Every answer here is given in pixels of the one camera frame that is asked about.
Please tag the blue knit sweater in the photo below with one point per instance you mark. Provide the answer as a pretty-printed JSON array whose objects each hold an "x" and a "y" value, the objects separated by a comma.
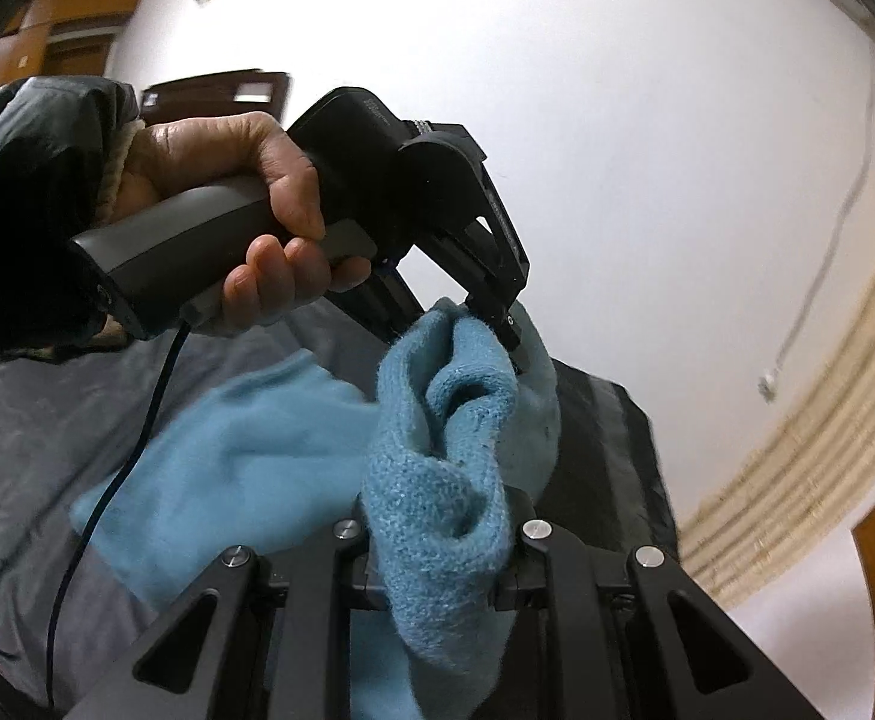
[{"x": 437, "y": 480}]

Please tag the white wall socket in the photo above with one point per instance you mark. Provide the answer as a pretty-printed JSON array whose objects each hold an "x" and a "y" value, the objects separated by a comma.
[{"x": 768, "y": 385}]

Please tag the person's left forearm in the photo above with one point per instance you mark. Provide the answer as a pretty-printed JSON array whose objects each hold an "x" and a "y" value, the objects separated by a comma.
[{"x": 25, "y": 195}]

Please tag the wooden wardrobe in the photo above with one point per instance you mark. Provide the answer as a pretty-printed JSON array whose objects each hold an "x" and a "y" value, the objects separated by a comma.
[{"x": 70, "y": 22}]

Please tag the black cloth cover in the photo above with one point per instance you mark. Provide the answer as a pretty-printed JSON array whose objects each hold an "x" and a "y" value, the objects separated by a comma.
[{"x": 25, "y": 465}]

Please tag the dark wooden headboard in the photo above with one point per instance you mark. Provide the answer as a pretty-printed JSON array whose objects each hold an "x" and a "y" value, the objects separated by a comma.
[{"x": 212, "y": 94}]

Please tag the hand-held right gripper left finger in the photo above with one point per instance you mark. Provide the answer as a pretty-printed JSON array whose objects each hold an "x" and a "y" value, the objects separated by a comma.
[{"x": 362, "y": 577}]

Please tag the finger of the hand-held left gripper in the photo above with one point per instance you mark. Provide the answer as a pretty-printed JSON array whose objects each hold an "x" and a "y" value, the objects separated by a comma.
[
  {"x": 499, "y": 326},
  {"x": 388, "y": 307}
]

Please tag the person's left hand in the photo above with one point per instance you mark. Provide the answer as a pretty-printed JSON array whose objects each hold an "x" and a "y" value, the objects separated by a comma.
[{"x": 212, "y": 157}]

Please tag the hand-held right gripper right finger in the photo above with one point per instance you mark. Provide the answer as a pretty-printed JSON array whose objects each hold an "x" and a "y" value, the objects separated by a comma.
[{"x": 516, "y": 585}]

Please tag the beige ribbed curtain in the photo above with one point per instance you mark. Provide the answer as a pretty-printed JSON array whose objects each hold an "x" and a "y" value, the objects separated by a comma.
[{"x": 819, "y": 427}]

